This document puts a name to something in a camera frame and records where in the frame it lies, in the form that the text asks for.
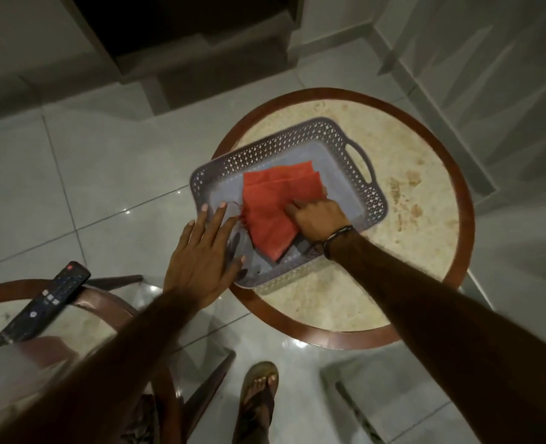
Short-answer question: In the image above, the person's right forearm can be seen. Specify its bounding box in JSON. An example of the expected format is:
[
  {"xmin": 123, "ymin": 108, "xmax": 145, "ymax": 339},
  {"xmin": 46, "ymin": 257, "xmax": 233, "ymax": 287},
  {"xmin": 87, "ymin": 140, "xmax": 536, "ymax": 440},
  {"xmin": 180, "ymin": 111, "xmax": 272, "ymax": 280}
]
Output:
[{"xmin": 327, "ymin": 230, "xmax": 546, "ymax": 444}]

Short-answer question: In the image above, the grey perforated plastic tray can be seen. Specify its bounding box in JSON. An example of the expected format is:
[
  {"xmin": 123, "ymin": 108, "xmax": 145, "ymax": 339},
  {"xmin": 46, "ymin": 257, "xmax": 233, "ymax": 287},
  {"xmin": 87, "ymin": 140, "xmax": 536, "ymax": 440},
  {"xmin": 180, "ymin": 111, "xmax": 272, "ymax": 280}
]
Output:
[{"xmin": 189, "ymin": 117, "xmax": 388, "ymax": 289}]

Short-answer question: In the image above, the person's left forearm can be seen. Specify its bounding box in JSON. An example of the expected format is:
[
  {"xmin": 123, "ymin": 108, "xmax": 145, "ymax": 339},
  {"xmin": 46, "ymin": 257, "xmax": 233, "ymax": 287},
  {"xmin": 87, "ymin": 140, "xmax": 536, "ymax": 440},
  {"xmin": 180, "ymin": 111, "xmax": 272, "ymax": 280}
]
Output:
[{"xmin": 0, "ymin": 290, "xmax": 204, "ymax": 444}]

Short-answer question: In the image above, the red cloth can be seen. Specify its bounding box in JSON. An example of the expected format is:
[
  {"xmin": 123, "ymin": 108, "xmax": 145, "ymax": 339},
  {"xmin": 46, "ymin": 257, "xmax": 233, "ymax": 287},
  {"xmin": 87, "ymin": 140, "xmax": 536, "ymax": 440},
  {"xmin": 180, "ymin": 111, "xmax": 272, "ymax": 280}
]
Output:
[{"xmin": 240, "ymin": 160, "xmax": 328, "ymax": 263}]

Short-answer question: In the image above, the person's foot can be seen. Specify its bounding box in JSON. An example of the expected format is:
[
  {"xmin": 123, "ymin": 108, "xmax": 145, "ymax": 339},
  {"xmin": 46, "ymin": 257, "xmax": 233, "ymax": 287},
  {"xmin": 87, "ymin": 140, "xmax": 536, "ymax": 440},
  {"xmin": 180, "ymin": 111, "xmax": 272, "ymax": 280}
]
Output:
[{"xmin": 240, "ymin": 373, "xmax": 277, "ymax": 430}]

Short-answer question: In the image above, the black remote control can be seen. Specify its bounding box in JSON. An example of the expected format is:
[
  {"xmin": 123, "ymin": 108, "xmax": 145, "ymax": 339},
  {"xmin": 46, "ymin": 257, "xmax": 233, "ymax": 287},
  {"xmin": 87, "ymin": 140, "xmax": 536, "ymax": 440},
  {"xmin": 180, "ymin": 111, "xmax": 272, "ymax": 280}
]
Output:
[{"xmin": 0, "ymin": 261, "xmax": 92, "ymax": 351}]

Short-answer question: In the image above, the person's right hand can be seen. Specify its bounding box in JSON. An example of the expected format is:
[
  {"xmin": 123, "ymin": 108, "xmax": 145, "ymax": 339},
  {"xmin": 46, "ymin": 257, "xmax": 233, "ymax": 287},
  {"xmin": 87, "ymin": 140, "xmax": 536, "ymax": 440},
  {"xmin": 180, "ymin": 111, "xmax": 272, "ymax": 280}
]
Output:
[{"xmin": 284, "ymin": 194, "xmax": 352, "ymax": 244}]

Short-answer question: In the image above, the black wristband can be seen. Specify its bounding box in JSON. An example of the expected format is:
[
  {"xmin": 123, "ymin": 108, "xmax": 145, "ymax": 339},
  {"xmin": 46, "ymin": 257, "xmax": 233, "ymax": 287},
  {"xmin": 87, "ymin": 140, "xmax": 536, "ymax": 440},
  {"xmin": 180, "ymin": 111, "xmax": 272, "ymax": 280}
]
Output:
[{"xmin": 322, "ymin": 225, "xmax": 355, "ymax": 260}]

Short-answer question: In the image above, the brown sandal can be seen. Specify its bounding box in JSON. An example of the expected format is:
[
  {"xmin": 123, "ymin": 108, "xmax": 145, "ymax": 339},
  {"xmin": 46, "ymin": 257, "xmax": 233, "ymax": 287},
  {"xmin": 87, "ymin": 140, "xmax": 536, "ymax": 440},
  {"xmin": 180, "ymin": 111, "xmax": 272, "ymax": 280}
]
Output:
[{"xmin": 232, "ymin": 361, "xmax": 280, "ymax": 444}]

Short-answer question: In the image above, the dark wooden cabinet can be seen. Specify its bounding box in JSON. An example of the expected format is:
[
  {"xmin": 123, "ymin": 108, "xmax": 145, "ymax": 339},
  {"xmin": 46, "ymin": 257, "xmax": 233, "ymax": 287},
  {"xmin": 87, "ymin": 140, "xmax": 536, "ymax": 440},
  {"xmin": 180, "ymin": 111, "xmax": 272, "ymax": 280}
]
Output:
[{"xmin": 58, "ymin": 0, "xmax": 307, "ymax": 84}]

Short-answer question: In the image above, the person's left hand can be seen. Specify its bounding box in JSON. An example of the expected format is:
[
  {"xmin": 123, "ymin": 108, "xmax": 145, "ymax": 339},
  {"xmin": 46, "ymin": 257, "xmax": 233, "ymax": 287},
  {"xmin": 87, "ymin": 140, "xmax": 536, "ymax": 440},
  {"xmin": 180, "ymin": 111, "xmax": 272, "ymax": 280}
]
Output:
[{"xmin": 163, "ymin": 203, "xmax": 246, "ymax": 311}]

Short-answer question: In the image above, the round marble-top wooden table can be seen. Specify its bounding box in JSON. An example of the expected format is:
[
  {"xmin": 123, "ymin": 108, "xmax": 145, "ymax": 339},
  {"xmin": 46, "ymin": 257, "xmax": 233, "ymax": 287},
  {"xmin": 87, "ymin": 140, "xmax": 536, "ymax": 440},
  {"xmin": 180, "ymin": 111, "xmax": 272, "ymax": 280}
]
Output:
[{"xmin": 211, "ymin": 87, "xmax": 476, "ymax": 351}]

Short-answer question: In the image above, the round glass-top wooden table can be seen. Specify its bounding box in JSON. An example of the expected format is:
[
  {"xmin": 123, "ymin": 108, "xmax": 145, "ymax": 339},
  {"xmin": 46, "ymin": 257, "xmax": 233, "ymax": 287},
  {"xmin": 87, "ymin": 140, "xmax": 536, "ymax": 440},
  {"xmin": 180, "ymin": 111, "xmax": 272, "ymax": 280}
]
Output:
[{"xmin": 0, "ymin": 274, "xmax": 237, "ymax": 444}]

